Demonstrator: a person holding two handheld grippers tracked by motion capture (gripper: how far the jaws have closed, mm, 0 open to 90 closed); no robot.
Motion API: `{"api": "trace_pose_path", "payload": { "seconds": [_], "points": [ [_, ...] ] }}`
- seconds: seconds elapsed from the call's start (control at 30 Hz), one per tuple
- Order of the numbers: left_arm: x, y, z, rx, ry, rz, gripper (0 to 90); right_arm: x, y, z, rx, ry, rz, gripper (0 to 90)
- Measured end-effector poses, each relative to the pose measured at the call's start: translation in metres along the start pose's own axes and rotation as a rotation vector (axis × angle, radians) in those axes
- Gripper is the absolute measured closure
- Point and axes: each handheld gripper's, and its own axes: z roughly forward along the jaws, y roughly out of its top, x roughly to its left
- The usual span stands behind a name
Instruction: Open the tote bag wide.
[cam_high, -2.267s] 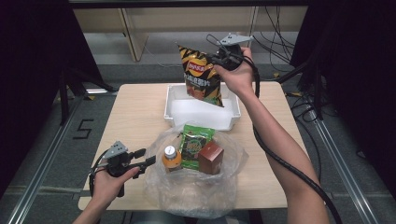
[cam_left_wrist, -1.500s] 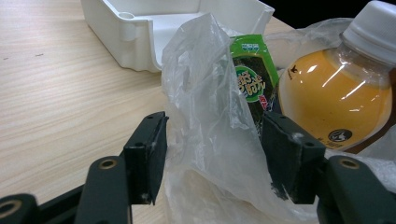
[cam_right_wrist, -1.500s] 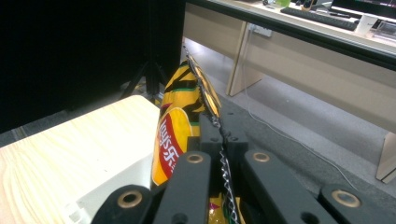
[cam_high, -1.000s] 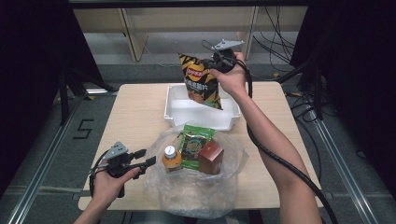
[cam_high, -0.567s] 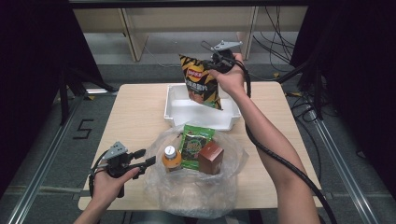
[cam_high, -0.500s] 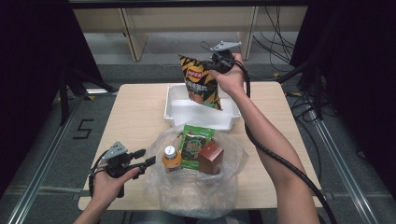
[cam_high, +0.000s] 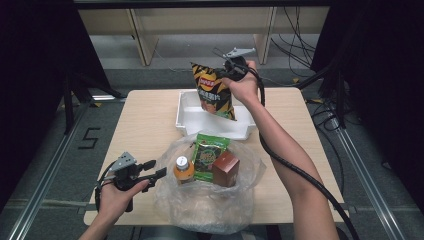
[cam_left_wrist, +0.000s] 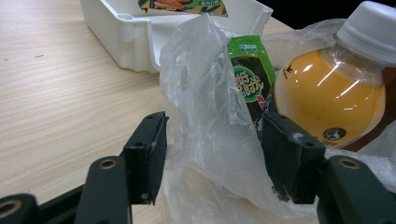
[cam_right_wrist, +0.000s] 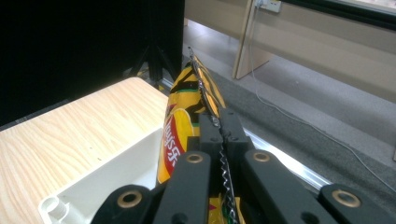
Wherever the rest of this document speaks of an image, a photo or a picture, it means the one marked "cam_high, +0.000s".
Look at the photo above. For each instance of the person's left hand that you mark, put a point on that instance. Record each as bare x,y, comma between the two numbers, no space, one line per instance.
115,203

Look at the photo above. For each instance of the white plastic bin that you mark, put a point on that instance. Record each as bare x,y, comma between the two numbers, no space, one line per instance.
196,120

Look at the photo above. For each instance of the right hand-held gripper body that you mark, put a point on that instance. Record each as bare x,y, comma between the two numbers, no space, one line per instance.
235,68

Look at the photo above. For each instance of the green snack packet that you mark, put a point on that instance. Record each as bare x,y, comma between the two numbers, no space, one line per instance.
210,156

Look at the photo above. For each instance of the person's right hand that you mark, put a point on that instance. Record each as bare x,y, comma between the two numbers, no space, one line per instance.
245,86

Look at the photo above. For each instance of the black yellow chips bag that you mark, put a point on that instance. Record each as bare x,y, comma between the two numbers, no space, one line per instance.
213,90

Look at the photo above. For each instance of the orange juice bottle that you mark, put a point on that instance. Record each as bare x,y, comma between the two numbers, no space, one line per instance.
182,166

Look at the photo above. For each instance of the black curtain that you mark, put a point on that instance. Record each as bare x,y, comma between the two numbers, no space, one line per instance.
33,83
383,83

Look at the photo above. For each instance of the clear plastic bag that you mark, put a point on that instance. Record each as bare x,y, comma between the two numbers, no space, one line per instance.
206,206

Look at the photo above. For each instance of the light wooden desk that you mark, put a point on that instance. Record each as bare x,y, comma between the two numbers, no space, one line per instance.
143,43

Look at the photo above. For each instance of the black metal stand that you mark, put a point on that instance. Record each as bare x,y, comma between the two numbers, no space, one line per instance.
339,100
68,106

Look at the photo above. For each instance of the brown box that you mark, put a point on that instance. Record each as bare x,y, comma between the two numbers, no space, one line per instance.
226,170

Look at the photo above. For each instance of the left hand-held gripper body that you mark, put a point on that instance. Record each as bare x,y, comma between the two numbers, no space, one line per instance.
125,173

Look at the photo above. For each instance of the metal floor rail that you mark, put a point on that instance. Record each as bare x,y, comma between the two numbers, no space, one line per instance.
43,186
366,186

